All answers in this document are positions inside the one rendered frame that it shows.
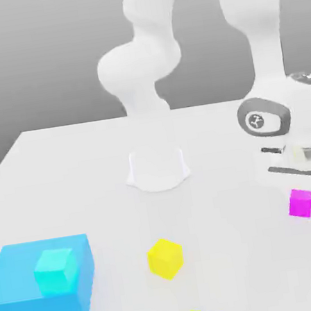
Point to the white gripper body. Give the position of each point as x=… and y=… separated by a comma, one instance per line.
x=296, y=176

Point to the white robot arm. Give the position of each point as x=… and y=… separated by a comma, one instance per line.
x=141, y=62

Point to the small magenta cube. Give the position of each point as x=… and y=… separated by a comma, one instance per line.
x=300, y=204

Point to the small yellow cube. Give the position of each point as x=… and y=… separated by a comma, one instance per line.
x=165, y=259

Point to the small cyan cube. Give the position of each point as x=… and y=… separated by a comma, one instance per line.
x=56, y=271

